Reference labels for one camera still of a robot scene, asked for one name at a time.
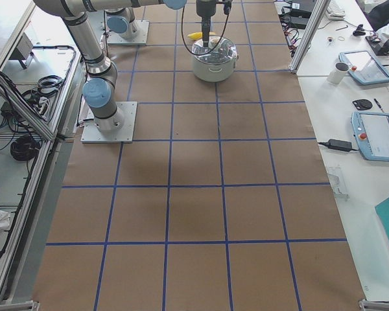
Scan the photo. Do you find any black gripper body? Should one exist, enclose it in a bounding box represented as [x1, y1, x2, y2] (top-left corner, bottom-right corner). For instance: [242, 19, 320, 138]
[196, 0, 217, 18]

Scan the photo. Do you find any yellow plastic corn cob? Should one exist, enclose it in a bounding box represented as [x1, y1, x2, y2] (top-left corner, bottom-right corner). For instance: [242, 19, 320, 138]
[187, 32, 216, 41]

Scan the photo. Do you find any glass pot lid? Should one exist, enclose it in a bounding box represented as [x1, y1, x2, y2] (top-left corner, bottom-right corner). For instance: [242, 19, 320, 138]
[191, 36, 238, 65]

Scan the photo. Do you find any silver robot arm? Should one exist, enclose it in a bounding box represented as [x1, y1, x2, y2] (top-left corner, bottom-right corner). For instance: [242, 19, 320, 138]
[104, 8, 138, 40]
[34, 1, 186, 131]

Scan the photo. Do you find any white mug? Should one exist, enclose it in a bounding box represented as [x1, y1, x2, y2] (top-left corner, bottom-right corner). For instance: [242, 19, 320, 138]
[327, 62, 349, 85]

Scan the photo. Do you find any far blue teach pendant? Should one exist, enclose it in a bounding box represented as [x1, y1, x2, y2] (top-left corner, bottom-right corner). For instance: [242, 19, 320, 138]
[338, 50, 389, 86]

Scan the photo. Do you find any blue teach pendant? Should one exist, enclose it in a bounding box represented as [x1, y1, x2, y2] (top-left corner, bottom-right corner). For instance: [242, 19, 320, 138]
[338, 50, 389, 86]
[351, 111, 389, 162]

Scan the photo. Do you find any black computer mouse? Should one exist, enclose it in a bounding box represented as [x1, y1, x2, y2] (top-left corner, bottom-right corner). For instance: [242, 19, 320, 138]
[352, 98, 373, 111]

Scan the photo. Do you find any black power adapter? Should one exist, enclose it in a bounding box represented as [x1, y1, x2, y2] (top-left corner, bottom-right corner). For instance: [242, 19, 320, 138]
[318, 139, 358, 152]

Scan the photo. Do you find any brown grid table mat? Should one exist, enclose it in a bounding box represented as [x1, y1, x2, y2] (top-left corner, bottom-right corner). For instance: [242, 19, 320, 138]
[33, 1, 364, 310]

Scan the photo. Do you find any near blue teach pendant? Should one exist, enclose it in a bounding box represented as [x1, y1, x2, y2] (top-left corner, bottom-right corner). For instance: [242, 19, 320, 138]
[351, 111, 389, 162]

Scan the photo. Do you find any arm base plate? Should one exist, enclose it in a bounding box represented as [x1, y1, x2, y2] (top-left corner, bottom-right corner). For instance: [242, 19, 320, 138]
[108, 20, 150, 45]
[81, 102, 137, 143]

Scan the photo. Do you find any aluminium frame post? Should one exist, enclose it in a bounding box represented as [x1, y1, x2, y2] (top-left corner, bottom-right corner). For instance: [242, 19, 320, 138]
[289, 0, 329, 74]

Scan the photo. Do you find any coiled black cable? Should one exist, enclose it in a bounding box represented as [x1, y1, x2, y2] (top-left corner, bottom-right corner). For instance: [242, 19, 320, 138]
[10, 135, 40, 162]

